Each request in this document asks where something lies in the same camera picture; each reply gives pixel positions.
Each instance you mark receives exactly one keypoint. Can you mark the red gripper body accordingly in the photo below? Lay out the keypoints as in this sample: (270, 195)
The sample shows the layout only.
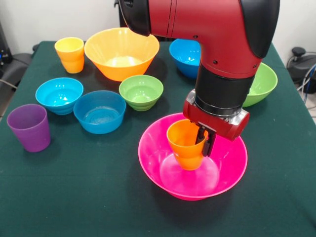
(222, 126)

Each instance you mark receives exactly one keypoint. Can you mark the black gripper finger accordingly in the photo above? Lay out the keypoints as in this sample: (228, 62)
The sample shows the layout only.
(208, 145)
(200, 135)

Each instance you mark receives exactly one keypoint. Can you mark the orange cup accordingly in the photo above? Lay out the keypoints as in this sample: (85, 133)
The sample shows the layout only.
(185, 148)

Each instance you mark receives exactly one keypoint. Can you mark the large pink bowl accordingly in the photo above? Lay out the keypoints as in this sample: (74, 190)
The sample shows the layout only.
(158, 158)

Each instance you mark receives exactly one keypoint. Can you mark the large green bowl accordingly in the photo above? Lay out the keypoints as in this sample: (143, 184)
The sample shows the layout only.
(264, 84)

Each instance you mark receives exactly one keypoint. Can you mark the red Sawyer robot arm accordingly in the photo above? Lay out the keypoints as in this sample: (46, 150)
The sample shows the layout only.
(217, 29)

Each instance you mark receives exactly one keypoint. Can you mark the black computer tower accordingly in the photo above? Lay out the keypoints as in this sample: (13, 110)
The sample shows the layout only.
(5, 49)

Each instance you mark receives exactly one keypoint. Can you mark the small green bowl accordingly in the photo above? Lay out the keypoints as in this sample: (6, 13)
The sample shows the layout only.
(140, 91)

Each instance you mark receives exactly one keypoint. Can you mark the medium blue bowl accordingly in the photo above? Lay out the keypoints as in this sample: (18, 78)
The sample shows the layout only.
(185, 56)

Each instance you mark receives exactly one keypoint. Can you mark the dark blue bowl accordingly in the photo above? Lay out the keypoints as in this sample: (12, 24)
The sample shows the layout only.
(98, 113)

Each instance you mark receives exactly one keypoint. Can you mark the large orange bowl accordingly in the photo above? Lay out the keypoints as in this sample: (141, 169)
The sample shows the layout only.
(116, 59)

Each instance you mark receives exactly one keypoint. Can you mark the dark green tablecloth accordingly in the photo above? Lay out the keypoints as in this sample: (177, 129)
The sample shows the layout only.
(74, 185)

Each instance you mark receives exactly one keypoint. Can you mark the small light blue bowl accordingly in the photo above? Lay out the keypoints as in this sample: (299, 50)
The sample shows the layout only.
(59, 93)

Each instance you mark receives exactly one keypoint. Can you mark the yellow cup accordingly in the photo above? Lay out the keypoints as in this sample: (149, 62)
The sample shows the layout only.
(70, 56)

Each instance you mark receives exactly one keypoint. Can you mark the purple cup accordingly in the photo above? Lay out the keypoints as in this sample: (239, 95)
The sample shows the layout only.
(29, 130)

